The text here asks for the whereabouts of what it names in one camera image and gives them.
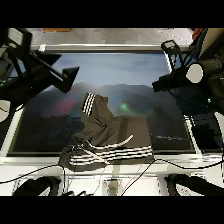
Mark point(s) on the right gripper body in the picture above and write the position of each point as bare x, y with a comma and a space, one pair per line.
168, 81

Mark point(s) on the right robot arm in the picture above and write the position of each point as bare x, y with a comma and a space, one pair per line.
195, 73

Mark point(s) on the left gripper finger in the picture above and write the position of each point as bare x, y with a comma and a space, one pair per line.
68, 77
48, 58

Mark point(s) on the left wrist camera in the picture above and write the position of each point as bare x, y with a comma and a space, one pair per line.
18, 37

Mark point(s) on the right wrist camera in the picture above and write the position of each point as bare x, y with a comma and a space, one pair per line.
170, 46

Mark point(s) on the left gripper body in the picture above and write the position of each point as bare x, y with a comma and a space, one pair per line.
31, 81

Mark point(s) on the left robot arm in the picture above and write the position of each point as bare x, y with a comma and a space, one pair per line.
4, 110

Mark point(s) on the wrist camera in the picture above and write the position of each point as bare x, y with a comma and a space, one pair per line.
170, 46
18, 37

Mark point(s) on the silver frame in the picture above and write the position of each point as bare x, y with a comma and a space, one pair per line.
150, 180

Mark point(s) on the grey striped pants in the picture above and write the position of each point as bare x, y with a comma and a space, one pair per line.
113, 133

